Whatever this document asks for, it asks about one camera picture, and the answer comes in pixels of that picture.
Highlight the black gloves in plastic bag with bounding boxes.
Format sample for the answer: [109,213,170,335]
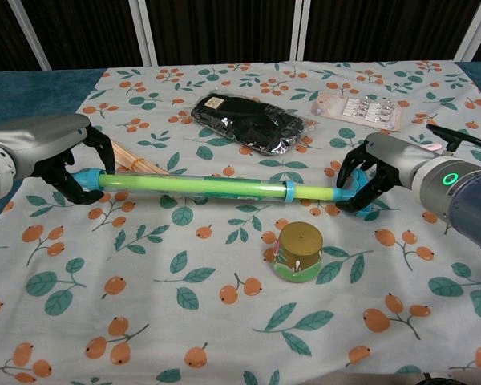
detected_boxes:
[189,92,318,158]

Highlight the floral print tablecloth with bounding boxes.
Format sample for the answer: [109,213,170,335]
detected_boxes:
[0,59,481,385]

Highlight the green blue water pump toy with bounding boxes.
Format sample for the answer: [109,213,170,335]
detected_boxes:
[71,167,380,220]

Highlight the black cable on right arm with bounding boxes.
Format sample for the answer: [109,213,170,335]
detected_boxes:
[425,123,481,156]

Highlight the black folding screen white frames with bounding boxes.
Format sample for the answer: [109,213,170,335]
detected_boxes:
[0,0,481,72]

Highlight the gold green painted cup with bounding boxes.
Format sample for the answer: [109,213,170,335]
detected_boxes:
[271,221,325,286]

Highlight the black grey left robot hand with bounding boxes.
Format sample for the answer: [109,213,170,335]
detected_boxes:
[0,113,116,206]

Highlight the black grey right robot hand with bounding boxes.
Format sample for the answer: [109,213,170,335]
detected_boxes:
[335,132,430,213]

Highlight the bundle of wooden sticks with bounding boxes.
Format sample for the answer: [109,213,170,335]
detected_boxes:
[111,143,170,176]

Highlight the false eyelashes card pack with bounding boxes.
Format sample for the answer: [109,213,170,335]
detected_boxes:
[309,91,404,132]

